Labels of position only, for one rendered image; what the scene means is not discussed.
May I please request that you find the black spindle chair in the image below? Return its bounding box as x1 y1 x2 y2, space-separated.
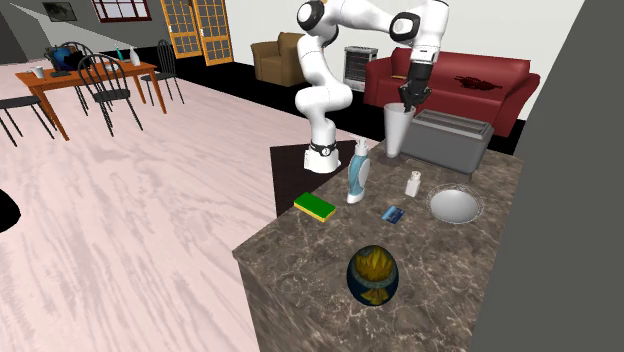
140 38 186 107
57 41 95 117
0 95 56 148
77 53 145 138

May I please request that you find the brown armchair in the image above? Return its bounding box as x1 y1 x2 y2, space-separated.
250 31 308 88

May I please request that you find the blue card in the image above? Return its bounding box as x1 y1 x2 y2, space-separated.
381 205 407 225

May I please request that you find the blue and white spray bottle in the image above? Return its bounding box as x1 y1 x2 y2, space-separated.
346 137 372 205

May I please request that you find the green and yellow sponge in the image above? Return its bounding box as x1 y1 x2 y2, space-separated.
293 191 338 223

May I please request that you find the red sofa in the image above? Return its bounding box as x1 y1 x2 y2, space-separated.
362 47 541 139

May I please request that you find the blue and gold egg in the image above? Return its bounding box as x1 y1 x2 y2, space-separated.
346 245 400 307

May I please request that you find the tall white vase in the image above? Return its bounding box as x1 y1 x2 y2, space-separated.
382 102 417 160

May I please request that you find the red framed window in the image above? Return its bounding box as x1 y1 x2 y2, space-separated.
91 0 153 24

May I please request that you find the orange wooden dining table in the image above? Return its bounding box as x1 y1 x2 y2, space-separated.
14 44 168 143

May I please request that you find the orange glazed door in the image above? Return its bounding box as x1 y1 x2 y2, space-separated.
159 0 204 60
192 0 234 67

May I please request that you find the white salt shaker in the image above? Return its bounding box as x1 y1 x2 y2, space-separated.
404 170 422 199

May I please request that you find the dark wall picture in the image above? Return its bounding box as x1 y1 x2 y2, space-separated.
42 1 78 23

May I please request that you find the grey toaster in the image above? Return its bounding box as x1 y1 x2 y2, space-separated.
400 108 495 176

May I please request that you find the dark robot stand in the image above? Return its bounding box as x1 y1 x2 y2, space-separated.
270 140 360 219

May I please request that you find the silver bowl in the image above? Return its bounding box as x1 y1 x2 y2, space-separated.
426 183 485 225

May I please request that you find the white heater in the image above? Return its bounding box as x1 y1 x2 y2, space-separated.
342 45 379 93

